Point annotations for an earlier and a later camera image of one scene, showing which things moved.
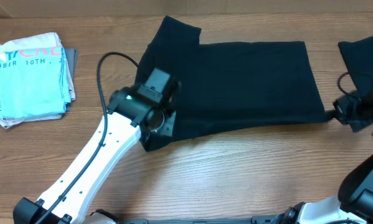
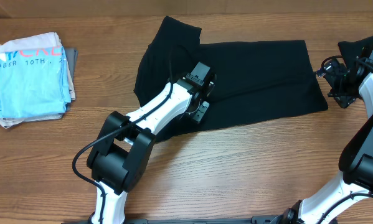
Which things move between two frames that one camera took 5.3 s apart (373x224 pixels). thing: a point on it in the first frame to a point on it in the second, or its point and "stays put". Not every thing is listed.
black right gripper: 339,107 to 344,99
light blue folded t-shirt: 32,81 stays put
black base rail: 262,219 stays put
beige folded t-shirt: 42,42 stays put
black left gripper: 168,126 to 198,114
